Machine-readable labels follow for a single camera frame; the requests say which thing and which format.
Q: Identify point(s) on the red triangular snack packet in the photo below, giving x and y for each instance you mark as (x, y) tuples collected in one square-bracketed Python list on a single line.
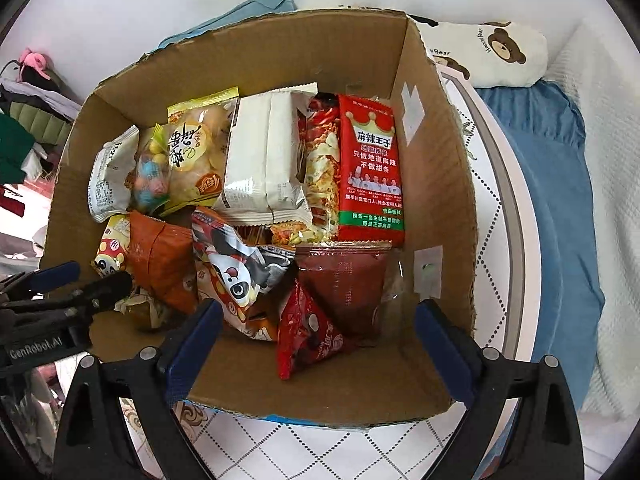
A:
[(305, 340)]

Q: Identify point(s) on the white grey snack packet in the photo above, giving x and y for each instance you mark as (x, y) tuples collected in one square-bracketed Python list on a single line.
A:
[(107, 180)]

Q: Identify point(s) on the large white snack packet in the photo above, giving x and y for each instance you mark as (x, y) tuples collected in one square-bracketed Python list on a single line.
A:
[(255, 160)]

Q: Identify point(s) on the yellow cracker packet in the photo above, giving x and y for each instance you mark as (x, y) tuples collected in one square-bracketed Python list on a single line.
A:
[(195, 155)]

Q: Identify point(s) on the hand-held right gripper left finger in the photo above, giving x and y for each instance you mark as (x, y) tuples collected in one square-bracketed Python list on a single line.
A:
[(195, 350)]

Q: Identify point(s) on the colourful candy ball packet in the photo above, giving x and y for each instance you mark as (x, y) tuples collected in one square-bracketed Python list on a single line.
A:
[(150, 175)]

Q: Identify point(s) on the white knit blanket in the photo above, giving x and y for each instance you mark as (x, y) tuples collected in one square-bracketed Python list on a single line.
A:
[(615, 185)]

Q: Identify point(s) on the yellow cartoon snack packet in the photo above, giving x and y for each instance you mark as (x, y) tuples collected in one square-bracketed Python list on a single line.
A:
[(112, 250)]

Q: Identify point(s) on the grey cartoon print packet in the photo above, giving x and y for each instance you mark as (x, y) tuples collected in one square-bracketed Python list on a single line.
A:
[(235, 260)]

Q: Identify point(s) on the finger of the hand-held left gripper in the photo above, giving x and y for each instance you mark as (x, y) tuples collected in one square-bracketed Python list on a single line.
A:
[(107, 287), (52, 276)]

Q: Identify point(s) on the dark green cloth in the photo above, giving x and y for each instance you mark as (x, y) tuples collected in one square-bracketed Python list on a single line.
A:
[(12, 155)]

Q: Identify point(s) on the red instant noodle packet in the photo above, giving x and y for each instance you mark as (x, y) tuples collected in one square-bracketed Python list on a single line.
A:
[(320, 170)]

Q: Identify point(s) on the beige snack packet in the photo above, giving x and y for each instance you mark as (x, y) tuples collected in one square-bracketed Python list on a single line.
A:
[(145, 310)]

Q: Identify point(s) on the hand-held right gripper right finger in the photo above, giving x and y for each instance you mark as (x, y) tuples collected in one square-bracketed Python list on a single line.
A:
[(445, 350)]

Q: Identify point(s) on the blue blanket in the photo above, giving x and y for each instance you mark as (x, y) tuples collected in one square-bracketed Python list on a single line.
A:
[(550, 210)]

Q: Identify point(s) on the bear print pillow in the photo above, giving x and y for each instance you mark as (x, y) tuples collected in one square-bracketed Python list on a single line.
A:
[(505, 55)]

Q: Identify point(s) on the orange brown snack packet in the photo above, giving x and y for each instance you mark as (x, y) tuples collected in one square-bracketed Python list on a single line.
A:
[(160, 255)]

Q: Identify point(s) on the green padded jacket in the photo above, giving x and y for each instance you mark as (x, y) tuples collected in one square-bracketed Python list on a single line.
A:
[(35, 120)]

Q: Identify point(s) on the dark red snack packet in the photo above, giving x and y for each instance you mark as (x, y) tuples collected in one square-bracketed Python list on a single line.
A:
[(345, 280)]

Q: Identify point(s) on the red crown print packet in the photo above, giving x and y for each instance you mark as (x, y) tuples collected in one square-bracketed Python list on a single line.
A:
[(370, 180)]

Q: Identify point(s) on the blue towel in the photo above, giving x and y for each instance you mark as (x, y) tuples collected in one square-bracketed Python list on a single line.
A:
[(250, 10)]

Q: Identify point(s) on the brown cardboard box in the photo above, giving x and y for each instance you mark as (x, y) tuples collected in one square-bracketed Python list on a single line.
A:
[(370, 385)]

